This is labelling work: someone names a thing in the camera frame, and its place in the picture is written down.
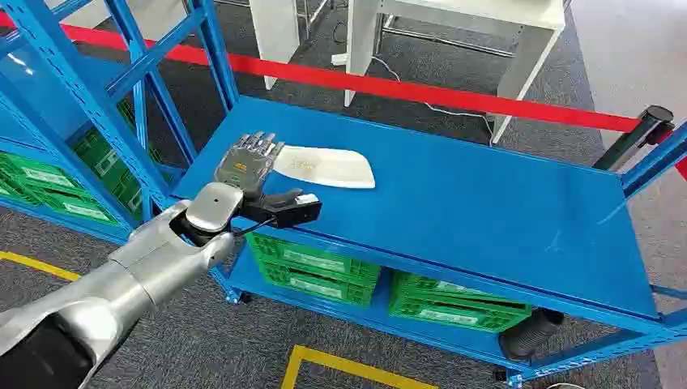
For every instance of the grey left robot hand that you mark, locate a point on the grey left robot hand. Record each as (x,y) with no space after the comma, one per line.
(244,164)

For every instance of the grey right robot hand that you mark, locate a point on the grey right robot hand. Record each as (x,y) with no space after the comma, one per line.
(528,334)

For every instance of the white plastic mirror cover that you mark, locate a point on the white plastic mirror cover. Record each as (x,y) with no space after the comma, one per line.
(333,166)

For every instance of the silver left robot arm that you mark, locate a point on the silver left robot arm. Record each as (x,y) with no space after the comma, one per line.
(134,279)

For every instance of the black caster wheel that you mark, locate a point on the black caster wheel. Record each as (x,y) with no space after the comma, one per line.
(500,375)

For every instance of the green plastic crate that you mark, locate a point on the green plastic crate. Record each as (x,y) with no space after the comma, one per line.
(456,292)
(314,260)
(448,318)
(316,288)
(48,180)
(110,161)

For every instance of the blue metal shelf cart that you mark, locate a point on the blue metal shelf cart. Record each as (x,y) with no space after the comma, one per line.
(483,215)

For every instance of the white table panel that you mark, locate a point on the white table panel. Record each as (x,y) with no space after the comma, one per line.
(276,32)

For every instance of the white power strip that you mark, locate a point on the white power strip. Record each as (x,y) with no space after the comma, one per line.
(339,59)

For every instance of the red barrier belt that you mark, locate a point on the red barrier belt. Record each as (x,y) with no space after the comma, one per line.
(375,86)

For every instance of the blue metal storage rack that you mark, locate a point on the blue metal storage rack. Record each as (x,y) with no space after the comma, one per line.
(80,91)

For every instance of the white table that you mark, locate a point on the white table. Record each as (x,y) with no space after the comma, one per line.
(472,11)

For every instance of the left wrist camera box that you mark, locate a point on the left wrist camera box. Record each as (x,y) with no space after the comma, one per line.
(290,212)

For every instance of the black stanchion post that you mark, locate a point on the black stanchion post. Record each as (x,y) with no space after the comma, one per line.
(633,139)

